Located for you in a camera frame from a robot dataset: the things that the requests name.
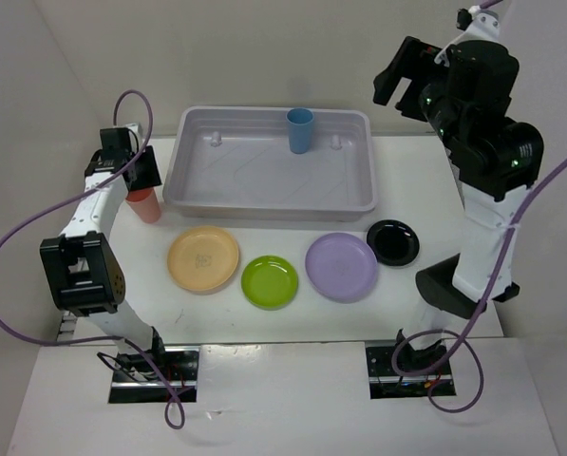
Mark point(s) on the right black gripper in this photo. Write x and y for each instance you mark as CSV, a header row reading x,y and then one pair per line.
x,y
411,54

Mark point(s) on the lavender plastic bin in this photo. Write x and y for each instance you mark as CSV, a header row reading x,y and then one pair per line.
x,y
234,162

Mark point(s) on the green plastic plate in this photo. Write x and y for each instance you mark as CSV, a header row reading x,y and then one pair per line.
x,y
269,282

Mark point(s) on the pink plastic cup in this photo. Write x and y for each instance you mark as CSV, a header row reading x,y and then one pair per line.
x,y
145,204

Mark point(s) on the purple plastic plate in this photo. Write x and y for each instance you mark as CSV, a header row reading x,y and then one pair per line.
x,y
341,267

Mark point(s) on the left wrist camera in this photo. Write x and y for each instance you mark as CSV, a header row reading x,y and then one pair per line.
x,y
136,129

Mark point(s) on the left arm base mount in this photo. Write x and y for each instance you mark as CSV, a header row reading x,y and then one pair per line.
x,y
133,382

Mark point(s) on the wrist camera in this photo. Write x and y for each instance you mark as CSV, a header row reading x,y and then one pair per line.
x,y
475,23
136,129

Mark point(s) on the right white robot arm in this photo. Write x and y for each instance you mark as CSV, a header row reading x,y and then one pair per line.
x,y
465,99

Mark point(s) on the blue plastic cup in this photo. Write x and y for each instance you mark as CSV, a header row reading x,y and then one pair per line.
x,y
300,127

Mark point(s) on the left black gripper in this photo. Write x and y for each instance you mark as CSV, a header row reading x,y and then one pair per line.
x,y
152,178

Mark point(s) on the black small plate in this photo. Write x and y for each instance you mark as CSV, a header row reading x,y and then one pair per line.
x,y
394,243

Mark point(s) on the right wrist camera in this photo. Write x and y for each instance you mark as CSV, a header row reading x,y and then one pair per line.
x,y
475,23

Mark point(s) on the orange plastic plate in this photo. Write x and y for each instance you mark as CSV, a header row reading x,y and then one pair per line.
x,y
203,259

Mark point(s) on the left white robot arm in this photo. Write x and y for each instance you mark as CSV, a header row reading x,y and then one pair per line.
x,y
83,274

